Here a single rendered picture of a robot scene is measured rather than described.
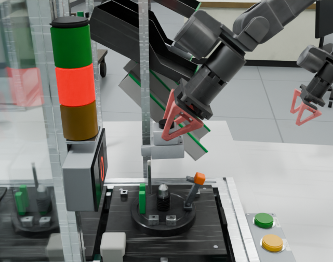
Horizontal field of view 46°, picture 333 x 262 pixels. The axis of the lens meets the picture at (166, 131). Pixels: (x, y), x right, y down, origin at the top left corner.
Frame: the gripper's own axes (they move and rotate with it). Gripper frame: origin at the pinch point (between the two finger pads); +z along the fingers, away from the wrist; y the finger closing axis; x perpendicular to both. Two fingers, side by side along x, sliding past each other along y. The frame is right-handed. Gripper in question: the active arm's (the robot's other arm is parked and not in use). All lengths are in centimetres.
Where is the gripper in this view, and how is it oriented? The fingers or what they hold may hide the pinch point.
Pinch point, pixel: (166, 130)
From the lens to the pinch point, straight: 75.6
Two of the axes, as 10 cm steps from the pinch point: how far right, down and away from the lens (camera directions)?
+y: 0.3, 4.1, -9.1
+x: 7.8, 5.5, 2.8
